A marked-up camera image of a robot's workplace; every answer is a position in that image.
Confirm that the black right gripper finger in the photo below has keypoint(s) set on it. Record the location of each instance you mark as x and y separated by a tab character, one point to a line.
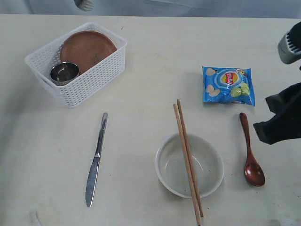
284	125
277	101

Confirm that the dark red wooden spoon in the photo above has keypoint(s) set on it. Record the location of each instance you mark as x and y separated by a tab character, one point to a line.
252	170

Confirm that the blue chips bag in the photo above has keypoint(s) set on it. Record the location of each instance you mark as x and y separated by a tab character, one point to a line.
228	85

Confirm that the white ceramic bowl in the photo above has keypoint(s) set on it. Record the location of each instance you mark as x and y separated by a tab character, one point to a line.
171	170

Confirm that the light wooden chopstick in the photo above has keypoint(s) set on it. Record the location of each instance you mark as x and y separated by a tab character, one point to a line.
187	164

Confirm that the silver table knife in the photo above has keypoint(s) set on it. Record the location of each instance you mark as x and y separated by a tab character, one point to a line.
93	172

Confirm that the brown round plate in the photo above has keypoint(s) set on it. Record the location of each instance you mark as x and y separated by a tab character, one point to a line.
86	49

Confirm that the stainless steel cup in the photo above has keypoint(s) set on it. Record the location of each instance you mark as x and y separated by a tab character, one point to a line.
63	73

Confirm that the white perforated plastic basket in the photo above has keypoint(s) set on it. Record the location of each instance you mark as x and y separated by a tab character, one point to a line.
88	83

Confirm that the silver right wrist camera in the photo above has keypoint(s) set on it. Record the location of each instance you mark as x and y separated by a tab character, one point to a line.
289	47

